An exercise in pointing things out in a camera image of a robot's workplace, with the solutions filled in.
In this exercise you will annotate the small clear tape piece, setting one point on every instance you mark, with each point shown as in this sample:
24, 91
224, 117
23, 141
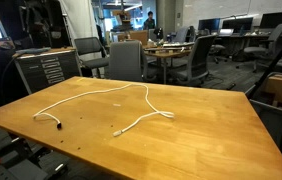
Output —
116, 105

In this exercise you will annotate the wooden desk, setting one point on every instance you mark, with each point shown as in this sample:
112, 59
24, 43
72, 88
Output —
167, 52

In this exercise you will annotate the pile of papers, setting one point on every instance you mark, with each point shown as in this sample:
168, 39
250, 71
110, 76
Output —
172, 44

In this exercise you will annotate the dark grey office chair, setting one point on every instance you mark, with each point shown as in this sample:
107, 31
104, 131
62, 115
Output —
197, 56

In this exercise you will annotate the person in dark shirt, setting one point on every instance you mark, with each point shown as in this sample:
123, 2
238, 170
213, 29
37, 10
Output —
150, 22

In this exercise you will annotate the grey mesh office chair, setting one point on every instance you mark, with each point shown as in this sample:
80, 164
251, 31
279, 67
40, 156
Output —
87, 45

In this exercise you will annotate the white curtain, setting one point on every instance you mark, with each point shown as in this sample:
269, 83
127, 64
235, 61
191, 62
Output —
81, 20

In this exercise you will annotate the black computer monitor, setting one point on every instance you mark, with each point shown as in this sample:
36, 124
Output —
281, 19
209, 25
237, 24

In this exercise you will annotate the metal drawer cabinet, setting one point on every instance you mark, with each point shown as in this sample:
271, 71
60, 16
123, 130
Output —
47, 70

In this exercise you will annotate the silver laptop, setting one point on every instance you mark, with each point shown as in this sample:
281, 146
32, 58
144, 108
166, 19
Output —
226, 32

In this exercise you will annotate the whiteboard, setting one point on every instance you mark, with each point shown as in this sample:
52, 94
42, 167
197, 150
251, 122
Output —
227, 8

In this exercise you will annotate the grey bin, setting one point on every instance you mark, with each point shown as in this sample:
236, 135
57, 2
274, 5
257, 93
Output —
271, 123

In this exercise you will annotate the black stand frame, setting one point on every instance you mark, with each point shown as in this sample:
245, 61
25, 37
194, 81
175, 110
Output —
24, 150

